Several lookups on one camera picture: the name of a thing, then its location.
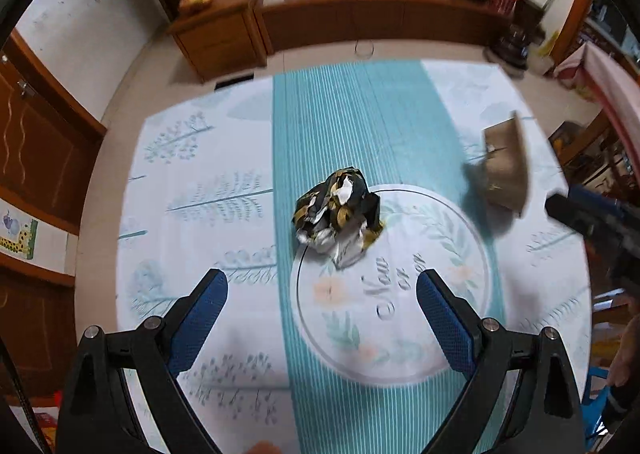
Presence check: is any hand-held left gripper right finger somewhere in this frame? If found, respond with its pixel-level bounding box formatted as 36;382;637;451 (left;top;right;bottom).
416;269;586;454

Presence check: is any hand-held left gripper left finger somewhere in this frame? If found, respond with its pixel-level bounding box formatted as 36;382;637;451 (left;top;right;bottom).
56;268;230;454

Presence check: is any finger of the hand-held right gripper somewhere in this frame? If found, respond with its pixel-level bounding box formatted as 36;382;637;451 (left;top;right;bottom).
544;193;640;265
567;184;640;235

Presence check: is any beige knitted hat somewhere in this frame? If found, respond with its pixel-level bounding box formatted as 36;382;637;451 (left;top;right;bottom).
462;110;531;219

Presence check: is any black gold wrapper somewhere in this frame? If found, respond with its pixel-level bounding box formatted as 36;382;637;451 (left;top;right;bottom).
291;165;385;269

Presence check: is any person's right forearm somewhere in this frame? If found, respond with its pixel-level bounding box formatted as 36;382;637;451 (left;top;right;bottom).
609;311;640;390

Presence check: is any table with floral cloth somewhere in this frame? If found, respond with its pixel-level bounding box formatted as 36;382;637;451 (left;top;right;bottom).
115;58;593;454

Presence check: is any table with pink cloth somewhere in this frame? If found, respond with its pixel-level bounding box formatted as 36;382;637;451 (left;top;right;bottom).
552;42;640;165

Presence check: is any blue plastic stool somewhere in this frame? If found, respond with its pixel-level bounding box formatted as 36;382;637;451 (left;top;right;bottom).
585;366;626;440

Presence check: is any brown wooden door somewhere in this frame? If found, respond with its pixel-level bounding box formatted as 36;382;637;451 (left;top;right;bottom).
0;29;108;235
0;254;76;400

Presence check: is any black pot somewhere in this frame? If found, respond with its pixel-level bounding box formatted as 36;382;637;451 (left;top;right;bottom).
484;24;533;80

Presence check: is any long wooden low cabinet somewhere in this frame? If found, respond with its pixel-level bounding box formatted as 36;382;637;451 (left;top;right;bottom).
254;0;521;55

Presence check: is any small wooden side cabinet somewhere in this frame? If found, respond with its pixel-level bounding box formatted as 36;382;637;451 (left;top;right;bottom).
167;0;268;84

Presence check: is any black cable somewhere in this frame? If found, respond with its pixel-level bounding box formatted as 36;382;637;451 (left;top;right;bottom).
0;339;51;454

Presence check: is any giraffe wall poster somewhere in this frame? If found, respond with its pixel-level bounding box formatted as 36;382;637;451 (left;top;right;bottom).
0;199;40;260

